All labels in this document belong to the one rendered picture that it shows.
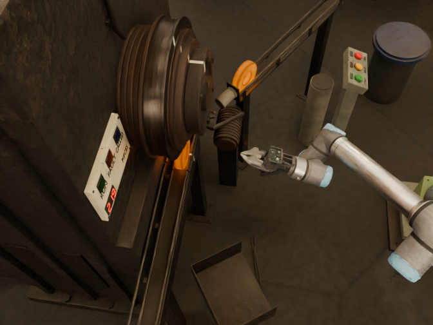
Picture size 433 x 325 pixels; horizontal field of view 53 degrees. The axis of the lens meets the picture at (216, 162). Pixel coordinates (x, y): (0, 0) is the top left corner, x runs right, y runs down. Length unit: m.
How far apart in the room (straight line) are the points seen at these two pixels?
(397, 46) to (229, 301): 1.74
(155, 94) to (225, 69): 1.82
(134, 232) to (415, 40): 1.96
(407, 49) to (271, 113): 0.86
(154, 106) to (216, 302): 0.78
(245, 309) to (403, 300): 1.01
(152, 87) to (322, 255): 1.46
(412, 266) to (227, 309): 0.65
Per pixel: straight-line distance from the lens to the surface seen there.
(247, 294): 1.69
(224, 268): 1.70
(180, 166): 1.74
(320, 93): 2.30
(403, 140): 2.87
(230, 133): 2.07
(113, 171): 1.31
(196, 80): 1.33
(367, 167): 1.75
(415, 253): 1.62
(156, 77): 1.27
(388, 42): 2.74
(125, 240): 1.50
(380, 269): 2.45
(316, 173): 1.77
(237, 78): 1.99
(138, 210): 1.53
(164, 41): 1.31
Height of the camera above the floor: 2.23
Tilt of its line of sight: 59 degrees down
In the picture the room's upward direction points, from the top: 4 degrees counter-clockwise
